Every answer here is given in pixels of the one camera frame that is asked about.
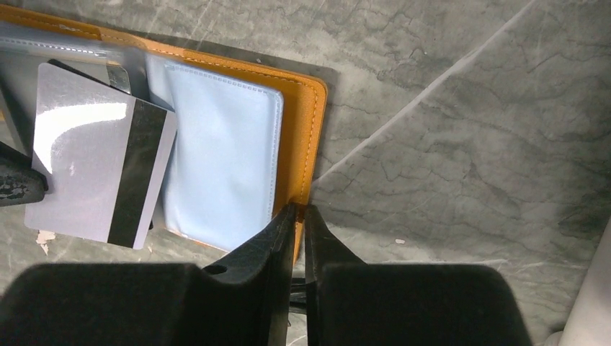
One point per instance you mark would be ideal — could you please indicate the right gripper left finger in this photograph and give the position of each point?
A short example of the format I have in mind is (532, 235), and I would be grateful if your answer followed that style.
(241, 299)

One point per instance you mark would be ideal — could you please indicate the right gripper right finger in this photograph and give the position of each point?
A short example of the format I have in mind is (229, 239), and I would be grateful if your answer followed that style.
(351, 302)

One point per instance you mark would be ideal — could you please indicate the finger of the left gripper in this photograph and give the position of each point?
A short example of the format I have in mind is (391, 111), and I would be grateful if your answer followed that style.
(20, 183)

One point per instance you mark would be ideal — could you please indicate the silver card with black stripe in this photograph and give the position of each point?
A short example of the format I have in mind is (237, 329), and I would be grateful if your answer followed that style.
(103, 153)

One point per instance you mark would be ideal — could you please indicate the dark card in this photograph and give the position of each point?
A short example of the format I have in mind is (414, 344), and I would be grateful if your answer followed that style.
(110, 75)

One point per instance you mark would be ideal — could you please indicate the orange card holder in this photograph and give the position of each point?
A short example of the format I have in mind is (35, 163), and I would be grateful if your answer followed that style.
(247, 134)

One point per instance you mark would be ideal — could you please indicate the white PVC pipe frame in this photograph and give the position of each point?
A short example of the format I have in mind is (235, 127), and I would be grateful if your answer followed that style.
(589, 319)

